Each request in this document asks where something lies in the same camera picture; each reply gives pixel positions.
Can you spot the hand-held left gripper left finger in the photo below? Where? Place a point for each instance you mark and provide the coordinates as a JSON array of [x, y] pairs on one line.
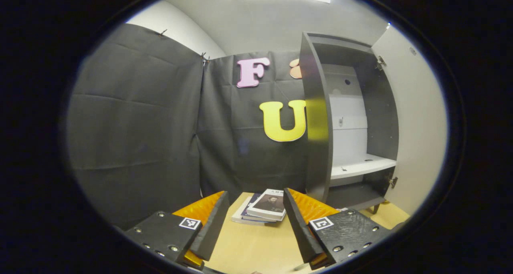
[[210, 230]]

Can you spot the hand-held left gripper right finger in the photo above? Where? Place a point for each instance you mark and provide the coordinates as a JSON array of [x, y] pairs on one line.
[[300, 230]]

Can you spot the dark grey cabinet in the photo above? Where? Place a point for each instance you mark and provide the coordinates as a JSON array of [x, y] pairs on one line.
[[318, 154]]

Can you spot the white cabinet shelf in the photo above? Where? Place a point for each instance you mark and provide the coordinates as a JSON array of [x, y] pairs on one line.
[[360, 166]]

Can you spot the metal cabinet door hinge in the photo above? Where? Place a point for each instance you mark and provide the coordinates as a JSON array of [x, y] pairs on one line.
[[380, 62], [393, 182]]

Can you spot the white portrait cover book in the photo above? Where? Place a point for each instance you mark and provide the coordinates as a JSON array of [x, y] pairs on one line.
[[266, 204]]

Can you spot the blue book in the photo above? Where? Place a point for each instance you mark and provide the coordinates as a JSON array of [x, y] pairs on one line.
[[247, 208]]

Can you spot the black backdrop cloth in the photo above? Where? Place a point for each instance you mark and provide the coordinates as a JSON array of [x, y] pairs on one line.
[[140, 125]]

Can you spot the black cloth clip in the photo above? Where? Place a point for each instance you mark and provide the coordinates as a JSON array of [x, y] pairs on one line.
[[204, 58], [162, 33]]

